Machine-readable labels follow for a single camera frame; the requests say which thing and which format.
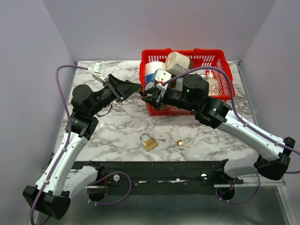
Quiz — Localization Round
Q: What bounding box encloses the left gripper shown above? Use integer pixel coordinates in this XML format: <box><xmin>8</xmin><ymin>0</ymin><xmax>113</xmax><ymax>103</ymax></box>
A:
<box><xmin>89</xmin><ymin>74</ymin><xmax>142</xmax><ymax>116</ymax></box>

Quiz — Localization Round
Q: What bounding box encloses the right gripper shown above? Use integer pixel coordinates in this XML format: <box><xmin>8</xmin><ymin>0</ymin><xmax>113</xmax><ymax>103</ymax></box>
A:
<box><xmin>141</xmin><ymin>84</ymin><xmax>198</xmax><ymax>113</ymax></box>

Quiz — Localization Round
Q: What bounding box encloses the large brass padlock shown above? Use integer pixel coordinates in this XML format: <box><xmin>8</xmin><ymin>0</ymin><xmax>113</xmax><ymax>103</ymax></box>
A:
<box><xmin>140</xmin><ymin>133</ymin><xmax>158</xmax><ymax>152</ymax></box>

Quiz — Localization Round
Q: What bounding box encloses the small brass padlock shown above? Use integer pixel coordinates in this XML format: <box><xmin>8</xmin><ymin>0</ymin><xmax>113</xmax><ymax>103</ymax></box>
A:
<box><xmin>177</xmin><ymin>138</ymin><xmax>190</xmax><ymax>146</ymax></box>

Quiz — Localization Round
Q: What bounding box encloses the yellow black padlock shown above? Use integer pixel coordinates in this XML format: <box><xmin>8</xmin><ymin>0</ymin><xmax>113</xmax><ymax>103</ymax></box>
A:
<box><xmin>133</xmin><ymin>82</ymin><xmax>143</xmax><ymax>94</ymax></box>

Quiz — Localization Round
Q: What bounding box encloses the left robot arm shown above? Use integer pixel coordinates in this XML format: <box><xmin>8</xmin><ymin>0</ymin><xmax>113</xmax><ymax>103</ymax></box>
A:
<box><xmin>22</xmin><ymin>74</ymin><xmax>142</xmax><ymax>219</ymax></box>

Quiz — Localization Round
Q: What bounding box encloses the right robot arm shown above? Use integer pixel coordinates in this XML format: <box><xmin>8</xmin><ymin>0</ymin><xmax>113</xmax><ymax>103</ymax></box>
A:
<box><xmin>142</xmin><ymin>74</ymin><xmax>295</xmax><ymax>184</ymax></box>

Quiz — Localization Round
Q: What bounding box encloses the white blue paper roll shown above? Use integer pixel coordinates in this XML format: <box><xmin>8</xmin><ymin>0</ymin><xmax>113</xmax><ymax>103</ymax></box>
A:
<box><xmin>145</xmin><ymin>61</ymin><xmax>165</xmax><ymax>84</ymax></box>

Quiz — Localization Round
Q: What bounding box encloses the beige wrapped paper roll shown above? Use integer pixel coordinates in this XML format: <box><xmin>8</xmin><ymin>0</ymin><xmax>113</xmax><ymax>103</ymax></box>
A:
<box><xmin>165</xmin><ymin>52</ymin><xmax>194</xmax><ymax>76</ymax></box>

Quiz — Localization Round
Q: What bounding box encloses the red plastic basket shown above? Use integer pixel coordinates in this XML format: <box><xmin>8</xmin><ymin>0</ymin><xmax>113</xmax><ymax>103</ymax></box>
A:
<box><xmin>139</xmin><ymin>48</ymin><xmax>236</xmax><ymax>117</ymax></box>

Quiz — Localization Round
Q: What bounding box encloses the cream pump bottle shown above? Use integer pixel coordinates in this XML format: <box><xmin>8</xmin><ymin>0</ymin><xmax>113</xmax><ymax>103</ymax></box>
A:
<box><xmin>206</xmin><ymin>70</ymin><xmax>219</xmax><ymax>96</ymax></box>

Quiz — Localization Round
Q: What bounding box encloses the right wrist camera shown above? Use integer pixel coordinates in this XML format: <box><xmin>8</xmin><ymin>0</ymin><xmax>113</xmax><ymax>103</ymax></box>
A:
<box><xmin>153</xmin><ymin>68</ymin><xmax>172</xmax><ymax>90</ymax></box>

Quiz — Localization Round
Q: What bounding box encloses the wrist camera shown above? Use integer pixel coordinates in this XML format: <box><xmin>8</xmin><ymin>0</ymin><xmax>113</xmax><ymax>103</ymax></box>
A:
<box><xmin>88</xmin><ymin>61</ymin><xmax>105</xmax><ymax>84</ymax></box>
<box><xmin>153</xmin><ymin>68</ymin><xmax>172</xmax><ymax>90</ymax></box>

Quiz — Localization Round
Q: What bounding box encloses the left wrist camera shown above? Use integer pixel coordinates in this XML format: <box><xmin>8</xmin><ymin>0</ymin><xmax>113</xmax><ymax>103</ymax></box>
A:
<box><xmin>88</xmin><ymin>61</ymin><xmax>105</xmax><ymax>84</ymax></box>

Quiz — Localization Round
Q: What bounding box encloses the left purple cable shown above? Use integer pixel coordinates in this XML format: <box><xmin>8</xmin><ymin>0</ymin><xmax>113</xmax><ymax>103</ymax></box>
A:
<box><xmin>30</xmin><ymin>65</ymin><xmax>93</xmax><ymax>225</ymax></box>

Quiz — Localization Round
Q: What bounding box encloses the purple cable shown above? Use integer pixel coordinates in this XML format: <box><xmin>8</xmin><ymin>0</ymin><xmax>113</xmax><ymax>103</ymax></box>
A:
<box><xmin>30</xmin><ymin>65</ymin><xmax>93</xmax><ymax>225</ymax></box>
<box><xmin>161</xmin><ymin>66</ymin><xmax>300</xmax><ymax>174</ymax></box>

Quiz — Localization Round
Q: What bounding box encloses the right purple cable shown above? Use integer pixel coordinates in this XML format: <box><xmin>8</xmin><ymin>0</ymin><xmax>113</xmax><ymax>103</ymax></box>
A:
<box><xmin>161</xmin><ymin>66</ymin><xmax>300</xmax><ymax>174</ymax></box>

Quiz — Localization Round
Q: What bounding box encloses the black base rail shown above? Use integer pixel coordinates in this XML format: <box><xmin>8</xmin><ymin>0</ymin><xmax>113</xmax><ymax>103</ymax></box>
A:
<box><xmin>72</xmin><ymin>161</ymin><xmax>243</xmax><ymax>196</ymax></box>

